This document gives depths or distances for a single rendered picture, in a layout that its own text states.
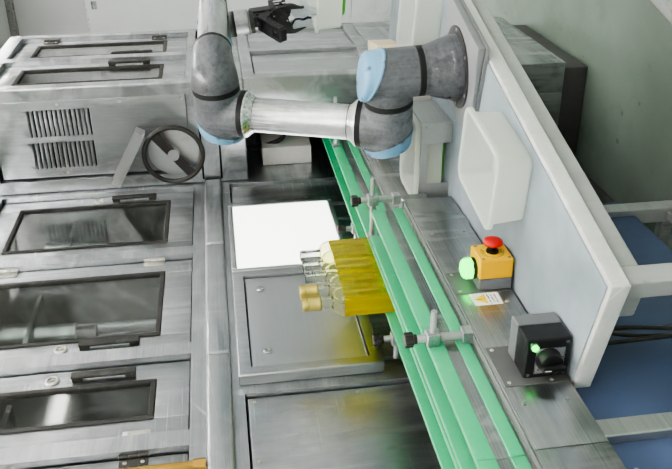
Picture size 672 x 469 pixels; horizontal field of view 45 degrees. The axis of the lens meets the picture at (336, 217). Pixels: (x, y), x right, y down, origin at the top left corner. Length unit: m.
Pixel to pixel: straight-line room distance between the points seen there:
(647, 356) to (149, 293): 1.33
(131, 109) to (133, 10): 2.76
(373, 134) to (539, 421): 0.83
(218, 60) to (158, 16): 3.59
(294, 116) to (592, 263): 0.89
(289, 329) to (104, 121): 1.14
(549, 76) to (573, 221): 1.64
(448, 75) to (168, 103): 1.24
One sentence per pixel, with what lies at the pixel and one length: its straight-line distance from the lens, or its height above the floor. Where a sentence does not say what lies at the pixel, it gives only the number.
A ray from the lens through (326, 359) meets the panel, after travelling 1.93.
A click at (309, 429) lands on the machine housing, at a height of 1.18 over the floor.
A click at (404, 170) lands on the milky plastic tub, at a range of 2.23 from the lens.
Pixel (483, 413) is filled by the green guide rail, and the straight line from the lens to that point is 1.40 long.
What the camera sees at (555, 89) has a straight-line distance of 3.03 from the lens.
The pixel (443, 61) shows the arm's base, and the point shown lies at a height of 0.82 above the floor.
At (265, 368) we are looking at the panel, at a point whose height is 1.26.
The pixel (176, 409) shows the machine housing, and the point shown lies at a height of 1.46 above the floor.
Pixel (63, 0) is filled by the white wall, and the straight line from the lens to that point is 6.06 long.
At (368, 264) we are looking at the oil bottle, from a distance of 1.99.
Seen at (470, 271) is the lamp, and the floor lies 0.84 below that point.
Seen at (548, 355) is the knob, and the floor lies 0.80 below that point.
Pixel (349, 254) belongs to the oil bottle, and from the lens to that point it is 2.03.
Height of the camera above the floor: 1.31
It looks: 7 degrees down
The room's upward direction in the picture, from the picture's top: 94 degrees counter-clockwise
